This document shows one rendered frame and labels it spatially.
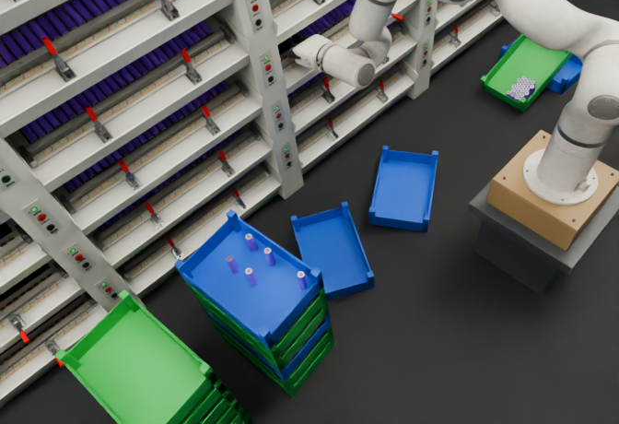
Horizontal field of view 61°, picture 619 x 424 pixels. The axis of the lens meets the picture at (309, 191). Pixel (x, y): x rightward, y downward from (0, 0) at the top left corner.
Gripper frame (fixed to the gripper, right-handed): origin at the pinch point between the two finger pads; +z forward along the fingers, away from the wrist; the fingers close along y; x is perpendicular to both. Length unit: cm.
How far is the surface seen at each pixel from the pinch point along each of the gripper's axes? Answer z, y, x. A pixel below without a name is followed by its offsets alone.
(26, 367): 2, -117, -46
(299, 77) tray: -5.4, -4.6, -8.4
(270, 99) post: -6.2, -16.8, -8.2
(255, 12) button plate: -11.4, -15.6, 20.7
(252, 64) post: -8.7, -19.8, 6.5
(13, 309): 0, -107, -23
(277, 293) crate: -50, -53, -24
